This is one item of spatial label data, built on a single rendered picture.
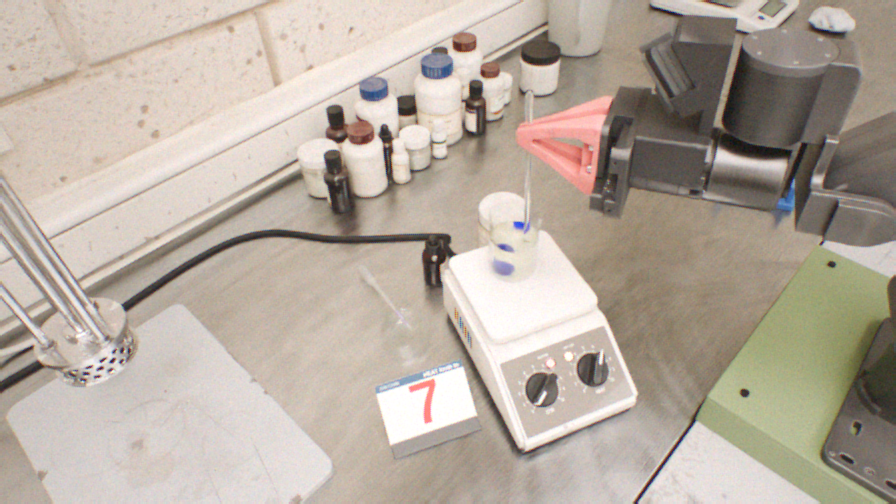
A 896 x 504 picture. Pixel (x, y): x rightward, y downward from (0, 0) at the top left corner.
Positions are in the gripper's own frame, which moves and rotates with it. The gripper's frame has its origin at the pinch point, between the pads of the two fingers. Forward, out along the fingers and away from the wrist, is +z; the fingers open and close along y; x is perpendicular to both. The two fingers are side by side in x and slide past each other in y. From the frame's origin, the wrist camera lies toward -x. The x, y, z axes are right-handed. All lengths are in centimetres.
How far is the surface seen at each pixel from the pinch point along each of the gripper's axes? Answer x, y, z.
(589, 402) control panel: 22.6, 9.3, -9.3
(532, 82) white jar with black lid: 22, -48, 14
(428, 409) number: 23.5, 14.9, 5.3
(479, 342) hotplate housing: 18.8, 8.8, 2.0
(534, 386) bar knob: 20.4, 10.8, -4.3
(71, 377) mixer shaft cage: 8.7, 29.6, 27.9
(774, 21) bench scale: 25, -88, -23
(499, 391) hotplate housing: 21.0, 12.1, -1.2
